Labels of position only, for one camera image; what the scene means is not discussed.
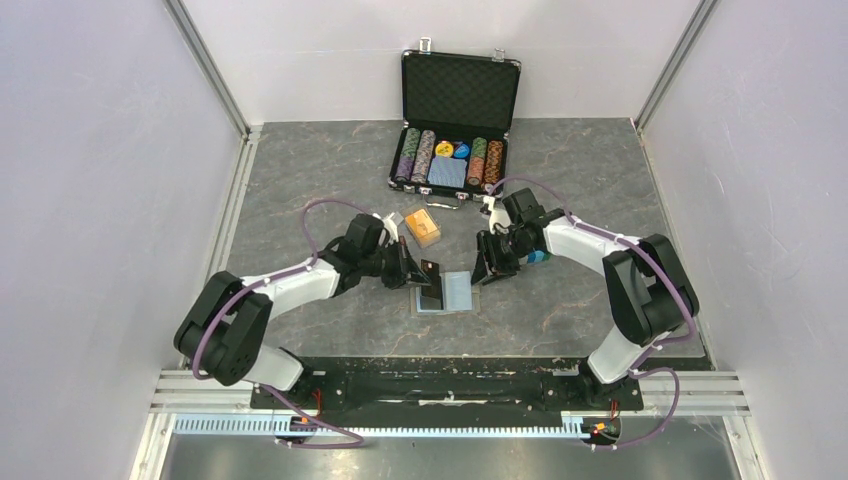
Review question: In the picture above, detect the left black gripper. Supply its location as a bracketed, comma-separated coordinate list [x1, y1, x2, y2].
[360, 236, 431, 290]

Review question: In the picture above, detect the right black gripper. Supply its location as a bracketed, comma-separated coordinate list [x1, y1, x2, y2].
[472, 228, 536, 285]

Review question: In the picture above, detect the beige card holder wallet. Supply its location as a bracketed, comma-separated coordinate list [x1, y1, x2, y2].
[410, 271, 481, 316]

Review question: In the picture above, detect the orange card box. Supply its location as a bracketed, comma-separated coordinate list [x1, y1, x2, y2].
[403, 206, 442, 248]

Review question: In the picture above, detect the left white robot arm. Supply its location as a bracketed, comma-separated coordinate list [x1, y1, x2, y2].
[173, 213, 432, 408]

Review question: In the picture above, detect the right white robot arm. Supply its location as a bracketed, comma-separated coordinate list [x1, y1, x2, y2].
[471, 188, 699, 408]

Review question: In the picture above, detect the stacked toy brick block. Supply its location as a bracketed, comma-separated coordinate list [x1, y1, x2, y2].
[526, 250, 550, 264]

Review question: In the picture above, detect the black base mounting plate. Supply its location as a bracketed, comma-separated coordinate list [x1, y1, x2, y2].
[286, 357, 644, 427]

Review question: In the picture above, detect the black poker chip case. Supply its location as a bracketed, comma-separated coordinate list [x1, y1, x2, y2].
[387, 37, 522, 209]

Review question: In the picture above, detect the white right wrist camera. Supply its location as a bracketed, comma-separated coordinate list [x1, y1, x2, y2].
[480, 196, 512, 234]

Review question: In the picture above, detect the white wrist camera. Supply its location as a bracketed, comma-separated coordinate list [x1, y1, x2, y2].
[480, 196, 512, 234]
[380, 212, 403, 246]

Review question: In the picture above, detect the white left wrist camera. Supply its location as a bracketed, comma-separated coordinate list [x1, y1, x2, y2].
[380, 212, 403, 246]

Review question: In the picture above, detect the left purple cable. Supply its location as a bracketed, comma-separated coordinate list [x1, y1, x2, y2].
[192, 198, 372, 450]

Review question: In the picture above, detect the purple cable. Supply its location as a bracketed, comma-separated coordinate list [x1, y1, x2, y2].
[486, 175, 698, 452]
[192, 198, 372, 450]

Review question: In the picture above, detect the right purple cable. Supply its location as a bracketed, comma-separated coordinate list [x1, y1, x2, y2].
[486, 175, 698, 452]

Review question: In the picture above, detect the grey slotted cable duct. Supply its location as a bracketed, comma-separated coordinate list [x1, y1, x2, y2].
[172, 413, 611, 440]

